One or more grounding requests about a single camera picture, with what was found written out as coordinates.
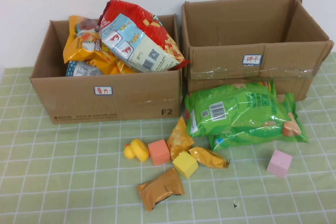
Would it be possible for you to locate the orange snack packet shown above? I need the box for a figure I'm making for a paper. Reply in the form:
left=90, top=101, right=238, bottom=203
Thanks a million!
left=188, top=146, right=230, bottom=170
left=166, top=116, right=195, bottom=161

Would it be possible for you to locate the green chips bag with barcode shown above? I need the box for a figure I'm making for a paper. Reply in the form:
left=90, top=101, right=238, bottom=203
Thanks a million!
left=184, top=80, right=286, bottom=138

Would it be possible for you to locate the yellow foam cube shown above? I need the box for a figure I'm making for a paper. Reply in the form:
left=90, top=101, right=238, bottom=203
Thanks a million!
left=172, top=150, right=199, bottom=179

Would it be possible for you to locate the brown snack packet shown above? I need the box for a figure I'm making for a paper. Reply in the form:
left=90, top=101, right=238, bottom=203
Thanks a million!
left=136, top=167, right=185, bottom=212

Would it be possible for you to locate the blue white dotted snack bag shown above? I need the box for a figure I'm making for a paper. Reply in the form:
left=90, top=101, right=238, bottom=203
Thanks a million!
left=65, top=60, right=104, bottom=77

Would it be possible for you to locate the yellow fries snack bag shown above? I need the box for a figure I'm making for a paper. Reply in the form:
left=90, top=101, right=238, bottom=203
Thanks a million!
left=62, top=15, right=137, bottom=76

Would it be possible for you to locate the cardboard box with F2 print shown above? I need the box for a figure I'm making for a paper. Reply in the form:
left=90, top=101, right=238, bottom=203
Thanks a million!
left=29, top=14, right=184, bottom=125

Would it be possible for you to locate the orange foam cube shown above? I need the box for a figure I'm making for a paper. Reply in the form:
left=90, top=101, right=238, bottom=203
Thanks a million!
left=148, top=139, right=171, bottom=166

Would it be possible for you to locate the yellow rubber duck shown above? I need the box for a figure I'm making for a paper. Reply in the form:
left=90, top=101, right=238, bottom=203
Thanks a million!
left=123, top=138, right=150, bottom=163

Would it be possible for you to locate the red shrimp chips bag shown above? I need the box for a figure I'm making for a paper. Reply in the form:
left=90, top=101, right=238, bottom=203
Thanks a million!
left=97, top=0, right=191, bottom=73

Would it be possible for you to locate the white label with red writing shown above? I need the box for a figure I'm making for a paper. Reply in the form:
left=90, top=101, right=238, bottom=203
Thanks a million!
left=241, top=53, right=263, bottom=66
left=93, top=86, right=114, bottom=96

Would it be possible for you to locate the green cucumber Lay's chips bag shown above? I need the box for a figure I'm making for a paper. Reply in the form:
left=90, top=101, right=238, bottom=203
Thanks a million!
left=208, top=91, right=310, bottom=152

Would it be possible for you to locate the green checkered tablecloth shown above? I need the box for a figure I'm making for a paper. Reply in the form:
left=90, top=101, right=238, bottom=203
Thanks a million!
left=0, top=51, right=336, bottom=224

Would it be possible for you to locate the cardboard box with clear tape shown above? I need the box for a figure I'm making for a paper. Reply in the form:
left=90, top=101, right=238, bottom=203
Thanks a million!
left=181, top=0, right=335, bottom=102

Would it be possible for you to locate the light pink foam cube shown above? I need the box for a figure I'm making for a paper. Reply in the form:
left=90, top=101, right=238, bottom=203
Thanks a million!
left=266, top=149, right=293, bottom=179

